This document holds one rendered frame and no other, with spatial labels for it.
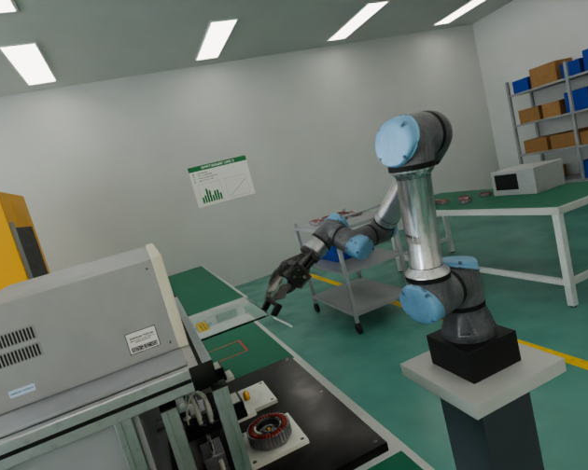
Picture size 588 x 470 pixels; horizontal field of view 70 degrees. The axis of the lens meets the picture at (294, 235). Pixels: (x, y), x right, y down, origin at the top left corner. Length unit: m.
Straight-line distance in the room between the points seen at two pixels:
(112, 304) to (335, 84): 6.71
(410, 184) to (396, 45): 7.21
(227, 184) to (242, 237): 0.84
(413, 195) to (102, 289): 0.73
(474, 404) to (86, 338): 0.92
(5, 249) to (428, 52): 7.17
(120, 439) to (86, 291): 0.29
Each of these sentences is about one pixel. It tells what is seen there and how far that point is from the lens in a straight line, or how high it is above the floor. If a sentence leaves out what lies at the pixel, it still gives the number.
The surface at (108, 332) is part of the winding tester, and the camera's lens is 0.95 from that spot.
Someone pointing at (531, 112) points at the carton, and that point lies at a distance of 7.99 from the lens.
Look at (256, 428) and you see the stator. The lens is 1.18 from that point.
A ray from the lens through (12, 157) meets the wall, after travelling 6.53.
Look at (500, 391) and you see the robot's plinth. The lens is 1.26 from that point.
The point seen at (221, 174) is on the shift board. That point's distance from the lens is 6.47.
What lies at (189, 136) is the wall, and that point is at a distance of 6.48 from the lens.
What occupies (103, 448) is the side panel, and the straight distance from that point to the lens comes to 0.89.
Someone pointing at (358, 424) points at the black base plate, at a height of 0.77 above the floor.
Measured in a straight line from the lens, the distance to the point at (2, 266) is 4.63.
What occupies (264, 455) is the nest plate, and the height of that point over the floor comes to 0.78.
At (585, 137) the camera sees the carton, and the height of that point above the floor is 0.87.
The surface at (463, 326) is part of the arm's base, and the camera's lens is 1.28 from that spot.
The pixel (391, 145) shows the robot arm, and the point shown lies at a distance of 1.05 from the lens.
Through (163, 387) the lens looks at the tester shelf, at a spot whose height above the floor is 1.10.
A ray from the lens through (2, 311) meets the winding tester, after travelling 0.96.
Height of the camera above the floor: 1.41
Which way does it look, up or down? 8 degrees down
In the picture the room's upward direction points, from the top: 15 degrees counter-clockwise
